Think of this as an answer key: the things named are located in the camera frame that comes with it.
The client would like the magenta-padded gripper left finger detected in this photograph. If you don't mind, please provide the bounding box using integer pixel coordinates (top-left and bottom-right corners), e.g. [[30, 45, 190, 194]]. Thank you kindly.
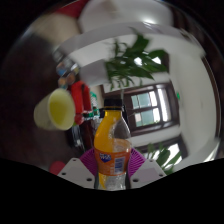
[[57, 148, 100, 190]]

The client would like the red box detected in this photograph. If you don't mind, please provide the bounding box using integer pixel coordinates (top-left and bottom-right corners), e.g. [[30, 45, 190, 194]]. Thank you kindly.
[[69, 80, 93, 125]]

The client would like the pale yellow cup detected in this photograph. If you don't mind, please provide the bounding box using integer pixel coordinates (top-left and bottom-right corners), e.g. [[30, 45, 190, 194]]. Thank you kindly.
[[33, 88, 77, 131]]

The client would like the clear orange-label drink bottle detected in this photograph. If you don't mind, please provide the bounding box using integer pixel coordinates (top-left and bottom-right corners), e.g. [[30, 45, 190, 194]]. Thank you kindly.
[[93, 98, 133, 191]]

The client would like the green box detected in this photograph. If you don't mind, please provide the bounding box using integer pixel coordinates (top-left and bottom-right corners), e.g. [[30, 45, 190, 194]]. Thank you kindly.
[[89, 93, 101, 118]]

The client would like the dark wooden glazed double door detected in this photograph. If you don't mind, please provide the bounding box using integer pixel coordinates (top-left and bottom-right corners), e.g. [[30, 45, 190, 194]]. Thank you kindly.
[[101, 81, 183, 135]]

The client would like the red carpeted staircase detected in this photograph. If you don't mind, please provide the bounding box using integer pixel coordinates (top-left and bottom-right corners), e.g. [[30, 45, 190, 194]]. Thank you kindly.
[[54, 0, 91, 19]]

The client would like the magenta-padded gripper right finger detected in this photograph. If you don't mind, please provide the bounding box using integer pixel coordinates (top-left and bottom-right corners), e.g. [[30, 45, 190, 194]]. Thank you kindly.
[[127, 148, 167, 189]]

